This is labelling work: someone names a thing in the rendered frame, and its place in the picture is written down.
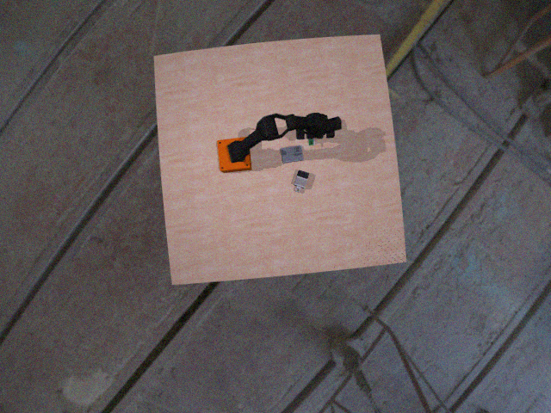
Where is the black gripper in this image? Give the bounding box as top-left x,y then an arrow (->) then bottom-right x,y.
296,129 -> 335,139

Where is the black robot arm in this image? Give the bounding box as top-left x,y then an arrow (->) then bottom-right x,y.
227,113 -> 342,163

